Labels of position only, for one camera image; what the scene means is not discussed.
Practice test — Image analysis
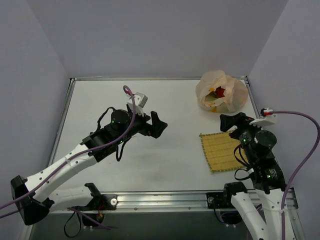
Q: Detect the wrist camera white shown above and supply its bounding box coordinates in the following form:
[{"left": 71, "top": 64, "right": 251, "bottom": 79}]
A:
[
  {"left": 249, "top": 108, "right": 278, "bottom": 128},
  {"left": 127, "top": 92, "right": 148, "bottom": 117}
]

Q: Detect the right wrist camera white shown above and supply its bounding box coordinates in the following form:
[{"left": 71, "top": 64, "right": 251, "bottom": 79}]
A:
[{"left": 249, "top": 108, "right": 278, "bottom": 128}]

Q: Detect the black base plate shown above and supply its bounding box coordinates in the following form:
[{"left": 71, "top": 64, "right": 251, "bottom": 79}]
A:
[
  {"left": 206, "top": 191, "right": 233, "bottom": 209},
  {"left": 84, "top": 193, "right": 118, "bottom": 211}
]

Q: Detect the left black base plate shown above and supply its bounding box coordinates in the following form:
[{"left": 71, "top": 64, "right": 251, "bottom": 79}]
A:
[{"left": 84, "top": 193, "right": 118, "bottom": 211}]

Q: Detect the translucent plastic bag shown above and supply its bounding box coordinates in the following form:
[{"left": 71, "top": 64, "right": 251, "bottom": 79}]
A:
[{"left": 195, "top": 70, "right": 249, "bottom": 114}]

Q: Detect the yellow woven bamboo mat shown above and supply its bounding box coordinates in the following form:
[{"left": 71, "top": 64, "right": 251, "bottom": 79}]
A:
[{"left": 199, "top": 131, "right": 245, "bottom": 173}]

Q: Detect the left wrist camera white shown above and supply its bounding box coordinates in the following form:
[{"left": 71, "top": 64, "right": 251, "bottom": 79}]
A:
[{"left": 127, "top": 92, "right": 148, "bottom": 117}]

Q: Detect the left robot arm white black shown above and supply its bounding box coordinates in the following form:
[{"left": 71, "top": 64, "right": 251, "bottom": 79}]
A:
[{"left": 10, "top": 109, "right": 168, "bottom": 226}]

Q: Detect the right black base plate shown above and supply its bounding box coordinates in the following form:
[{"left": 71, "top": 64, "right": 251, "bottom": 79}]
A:
[{"left": 206, "top": 191, "right": 233, "bottom": 209}]

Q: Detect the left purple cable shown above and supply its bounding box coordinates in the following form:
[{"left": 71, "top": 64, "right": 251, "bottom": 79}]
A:
[{"left": 0, "top": 85, "right": 138, "bottom": 230}]

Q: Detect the red fake fruit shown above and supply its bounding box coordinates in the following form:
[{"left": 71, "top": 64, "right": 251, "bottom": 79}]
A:
[{"left": 215, "top": 87, "right": 225, "bottom": 98}]

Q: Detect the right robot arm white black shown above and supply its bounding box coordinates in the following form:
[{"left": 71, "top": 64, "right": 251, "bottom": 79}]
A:
[{"left": 220, "top": 112, "right": 297, "bottom": 240}]

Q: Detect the aluminium front rail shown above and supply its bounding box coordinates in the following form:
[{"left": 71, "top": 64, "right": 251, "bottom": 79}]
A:
[{"left": 109, "top": 191, "right": 298, "bottom": 213}]

